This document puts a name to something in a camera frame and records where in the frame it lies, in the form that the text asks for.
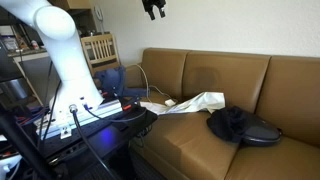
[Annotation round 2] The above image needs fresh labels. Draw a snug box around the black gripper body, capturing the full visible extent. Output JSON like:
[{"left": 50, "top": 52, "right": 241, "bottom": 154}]
[{"left": 141, "top": 0, "right": 167, "bottom": 12}]

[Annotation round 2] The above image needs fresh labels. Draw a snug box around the white cloth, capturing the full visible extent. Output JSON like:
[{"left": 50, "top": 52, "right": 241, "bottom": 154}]
[{"left": 139, "top": 91, "right": 226, "bottom": 116}]

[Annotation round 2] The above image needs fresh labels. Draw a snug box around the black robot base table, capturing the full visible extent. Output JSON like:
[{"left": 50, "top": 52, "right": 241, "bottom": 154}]
[{"left": 0, "top": 105, "right": 159, "bottom": 180}]

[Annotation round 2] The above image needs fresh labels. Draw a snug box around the black cloth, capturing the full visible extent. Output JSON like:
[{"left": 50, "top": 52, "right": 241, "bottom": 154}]
[{"left": 206, "top": 105, "right": 256, "bottom": 144}]

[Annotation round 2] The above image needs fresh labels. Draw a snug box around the wooden slatted chair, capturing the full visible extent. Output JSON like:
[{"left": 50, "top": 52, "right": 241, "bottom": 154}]
[{"left": 80, "top": 33, "right": 122, "bottom": 78}]

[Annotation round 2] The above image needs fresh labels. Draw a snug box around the white power adapter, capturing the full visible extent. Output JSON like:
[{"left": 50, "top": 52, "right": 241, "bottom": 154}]
[{"left": 163, "top": 98, "right": 178, "bottom": 108}]

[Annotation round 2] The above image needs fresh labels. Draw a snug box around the kitchen counter top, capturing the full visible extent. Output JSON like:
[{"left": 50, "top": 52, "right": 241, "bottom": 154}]
[{"left": 6, "top": 47, "right": 52, "bottom": 64}]

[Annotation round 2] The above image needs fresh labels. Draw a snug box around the brown leather sofa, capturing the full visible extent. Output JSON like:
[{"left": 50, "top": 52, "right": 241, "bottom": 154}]
[{"left": 123, "top": 47, "right": 320, "bottom": 180}]

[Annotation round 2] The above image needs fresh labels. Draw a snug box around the black round cushion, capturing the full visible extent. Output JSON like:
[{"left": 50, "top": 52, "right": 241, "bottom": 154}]
[{"left": 239, "top": 113, "right": 283, "bottom": 148}]

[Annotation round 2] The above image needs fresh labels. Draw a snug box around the black tripod pole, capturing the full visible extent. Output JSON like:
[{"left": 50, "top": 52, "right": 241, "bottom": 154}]
[{"left": 0, "top": 109, "right": 57, "bottom": 180}]

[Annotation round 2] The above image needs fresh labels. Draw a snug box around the white charger cable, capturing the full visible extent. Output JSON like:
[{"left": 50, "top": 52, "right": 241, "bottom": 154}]
[{"left": 124, "top": 63, "right": 181, "bottom": 105}]

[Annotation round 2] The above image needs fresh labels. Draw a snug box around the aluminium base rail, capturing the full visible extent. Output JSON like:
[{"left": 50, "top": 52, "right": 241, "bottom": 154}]
[{"left": 34, "top": 97, "right": 125, "bottom": 141}]

